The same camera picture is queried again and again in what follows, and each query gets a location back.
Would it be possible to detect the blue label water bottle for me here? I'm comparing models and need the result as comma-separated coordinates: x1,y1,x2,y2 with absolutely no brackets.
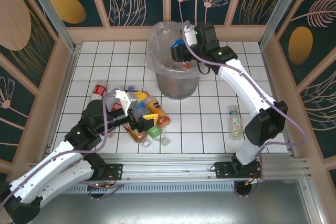
127,85,149,120

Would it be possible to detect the orange juice bottle yellow cap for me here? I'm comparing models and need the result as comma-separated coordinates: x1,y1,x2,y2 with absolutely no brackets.
143,95,171,127

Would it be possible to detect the amber tea bottle white cap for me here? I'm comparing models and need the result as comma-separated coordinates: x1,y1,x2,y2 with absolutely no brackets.
123,125,151,148

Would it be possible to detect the cola bottle red cap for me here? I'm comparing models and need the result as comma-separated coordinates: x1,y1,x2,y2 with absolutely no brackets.
104,95,124,138

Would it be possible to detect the tall clear bottle green label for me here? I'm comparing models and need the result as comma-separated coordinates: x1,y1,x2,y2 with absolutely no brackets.
227,104,244,141

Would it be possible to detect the grey plastic bin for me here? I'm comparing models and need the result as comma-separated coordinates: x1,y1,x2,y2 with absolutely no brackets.
149,23,213,99

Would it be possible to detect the clear bottle red label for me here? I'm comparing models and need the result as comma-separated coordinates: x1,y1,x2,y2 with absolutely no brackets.
90,79,108,101

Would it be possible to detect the grey metal panel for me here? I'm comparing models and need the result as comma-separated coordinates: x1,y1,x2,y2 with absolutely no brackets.
25,192,323,224

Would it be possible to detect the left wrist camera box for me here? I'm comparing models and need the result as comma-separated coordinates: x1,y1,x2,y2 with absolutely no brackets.
114,89,139,116

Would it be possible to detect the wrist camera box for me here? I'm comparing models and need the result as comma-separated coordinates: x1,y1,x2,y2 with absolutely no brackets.
114,89,139,116
183,24,197,48

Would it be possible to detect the purple cable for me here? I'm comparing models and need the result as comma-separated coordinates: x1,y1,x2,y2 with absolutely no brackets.
182,20,308,198
0,90,125,224

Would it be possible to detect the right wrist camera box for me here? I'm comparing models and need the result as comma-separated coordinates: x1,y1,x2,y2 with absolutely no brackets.
183,24,197,48

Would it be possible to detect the aluminium side rail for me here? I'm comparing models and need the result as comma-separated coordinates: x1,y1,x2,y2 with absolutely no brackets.
259,45,299,158
39,45,82,163

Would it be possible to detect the aluminium front rail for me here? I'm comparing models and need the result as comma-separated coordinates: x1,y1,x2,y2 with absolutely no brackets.
25,153,314,185

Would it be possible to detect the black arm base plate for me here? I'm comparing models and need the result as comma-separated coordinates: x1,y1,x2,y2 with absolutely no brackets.
214,161,263,180
75,163,124,182

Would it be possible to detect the slotted grey cable duct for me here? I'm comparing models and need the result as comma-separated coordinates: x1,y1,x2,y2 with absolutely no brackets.
35,182,237,195

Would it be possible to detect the aluminium frame post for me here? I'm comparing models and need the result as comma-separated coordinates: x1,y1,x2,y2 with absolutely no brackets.
258,0,308,51
20,0,81,53

